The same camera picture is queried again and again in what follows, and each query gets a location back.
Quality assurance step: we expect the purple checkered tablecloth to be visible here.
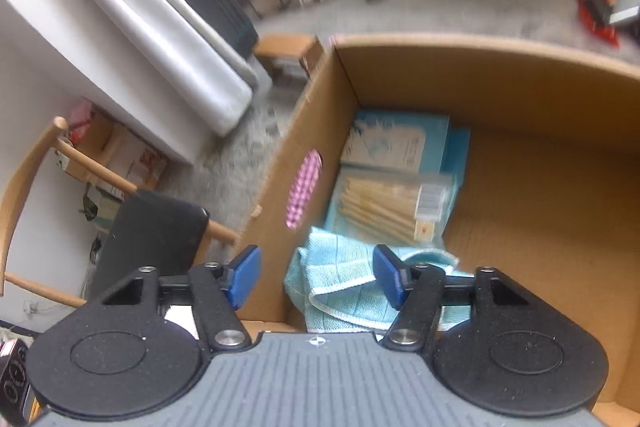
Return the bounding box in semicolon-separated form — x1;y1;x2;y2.
285;149;322;228

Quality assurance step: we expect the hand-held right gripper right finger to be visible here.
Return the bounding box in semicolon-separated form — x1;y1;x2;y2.
374;244;531;352

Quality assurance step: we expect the brown cardboard box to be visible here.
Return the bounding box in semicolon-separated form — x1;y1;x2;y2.
235;34;640;403

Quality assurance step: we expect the small wooden stool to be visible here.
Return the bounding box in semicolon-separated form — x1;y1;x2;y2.
254;34;324;84

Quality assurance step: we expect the black cabinet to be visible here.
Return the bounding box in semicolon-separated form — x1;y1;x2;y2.
180;0;259;58

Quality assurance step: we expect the small carton with clutter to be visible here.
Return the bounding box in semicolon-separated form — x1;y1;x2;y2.
60;102;169;194

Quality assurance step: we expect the pale blue box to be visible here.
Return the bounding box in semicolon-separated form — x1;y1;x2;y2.
342;109;451;174

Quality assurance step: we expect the grey curtain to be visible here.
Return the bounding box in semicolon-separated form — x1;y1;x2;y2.
30;0;273;138

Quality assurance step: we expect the bamboo toothpick packet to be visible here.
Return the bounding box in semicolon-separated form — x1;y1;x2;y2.
325;169;456;248

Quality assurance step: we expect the wooden chair black seat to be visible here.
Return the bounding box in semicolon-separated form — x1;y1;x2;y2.
0;117;243;308

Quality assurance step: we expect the light blue towel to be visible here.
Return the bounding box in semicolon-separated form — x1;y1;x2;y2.
285;227;473;333

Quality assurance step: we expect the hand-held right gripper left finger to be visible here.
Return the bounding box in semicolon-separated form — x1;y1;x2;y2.
102;244;262;352

